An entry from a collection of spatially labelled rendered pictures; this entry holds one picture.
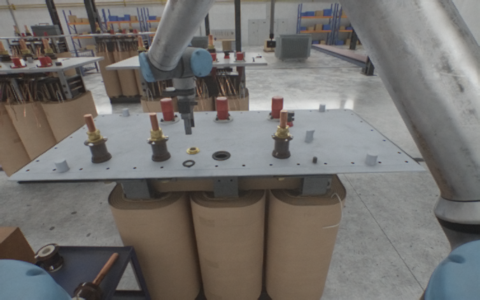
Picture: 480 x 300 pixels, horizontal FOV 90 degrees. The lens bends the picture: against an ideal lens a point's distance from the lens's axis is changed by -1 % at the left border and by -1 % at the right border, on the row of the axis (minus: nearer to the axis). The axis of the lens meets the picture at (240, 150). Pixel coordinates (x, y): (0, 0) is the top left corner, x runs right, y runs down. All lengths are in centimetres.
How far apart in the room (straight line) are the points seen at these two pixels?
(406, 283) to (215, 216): 180
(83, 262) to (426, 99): 146
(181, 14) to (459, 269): 59
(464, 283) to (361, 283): 216
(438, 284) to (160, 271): 150
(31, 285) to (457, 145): 48
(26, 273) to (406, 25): 50
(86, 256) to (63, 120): 213
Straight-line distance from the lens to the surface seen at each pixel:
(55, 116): 340
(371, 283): 248
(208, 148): 117
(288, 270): 165
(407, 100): 40
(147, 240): 149
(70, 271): 150
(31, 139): 373
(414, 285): 262
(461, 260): 32
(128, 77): 702
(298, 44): 1335
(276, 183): 133
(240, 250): 147
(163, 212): 134
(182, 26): 62
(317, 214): 134
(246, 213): 128
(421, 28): 40
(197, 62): 86
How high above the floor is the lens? 190
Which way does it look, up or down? 28 degrees down
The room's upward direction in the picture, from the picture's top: 1 degrees counter-clockwise
